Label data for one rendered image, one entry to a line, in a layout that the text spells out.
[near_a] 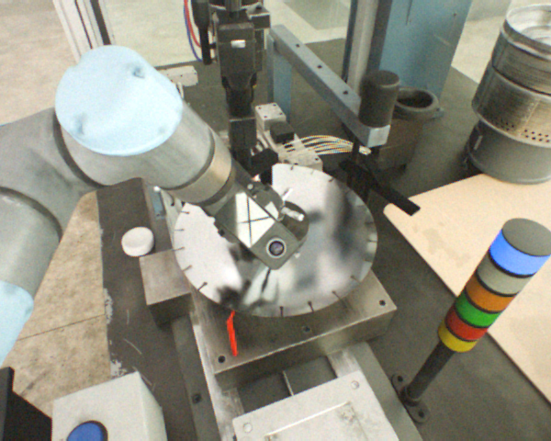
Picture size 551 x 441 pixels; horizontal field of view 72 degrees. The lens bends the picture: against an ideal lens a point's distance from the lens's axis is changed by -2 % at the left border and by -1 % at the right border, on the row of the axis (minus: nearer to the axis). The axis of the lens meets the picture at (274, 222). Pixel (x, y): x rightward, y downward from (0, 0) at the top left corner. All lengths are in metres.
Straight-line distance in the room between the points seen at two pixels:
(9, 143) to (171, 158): 0.12
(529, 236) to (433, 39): 0.91
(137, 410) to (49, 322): 1.32
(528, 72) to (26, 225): 0.95
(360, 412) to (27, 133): 0.47
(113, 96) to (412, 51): 1.03
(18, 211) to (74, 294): 1.59
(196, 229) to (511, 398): 0.60
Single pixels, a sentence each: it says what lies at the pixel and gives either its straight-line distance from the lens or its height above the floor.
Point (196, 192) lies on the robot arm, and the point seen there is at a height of 1.17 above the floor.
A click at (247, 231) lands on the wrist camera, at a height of 1.10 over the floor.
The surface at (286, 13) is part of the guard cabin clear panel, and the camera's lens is 1.80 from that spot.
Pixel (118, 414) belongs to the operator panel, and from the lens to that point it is 0.57.
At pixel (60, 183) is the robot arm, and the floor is 1.22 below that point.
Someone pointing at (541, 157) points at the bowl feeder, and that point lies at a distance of 1.15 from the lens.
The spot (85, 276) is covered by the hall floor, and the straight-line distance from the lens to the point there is 1.93.
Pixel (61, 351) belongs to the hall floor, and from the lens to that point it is 1.76.
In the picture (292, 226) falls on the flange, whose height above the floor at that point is 0.96.
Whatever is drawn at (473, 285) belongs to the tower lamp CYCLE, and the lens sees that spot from 0.45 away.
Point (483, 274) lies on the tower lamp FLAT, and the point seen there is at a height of 1.11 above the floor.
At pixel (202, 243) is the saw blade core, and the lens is 0.62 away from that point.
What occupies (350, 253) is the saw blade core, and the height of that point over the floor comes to 0.95.
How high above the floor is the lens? 1.41
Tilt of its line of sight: 47 degrees down
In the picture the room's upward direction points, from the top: straight up
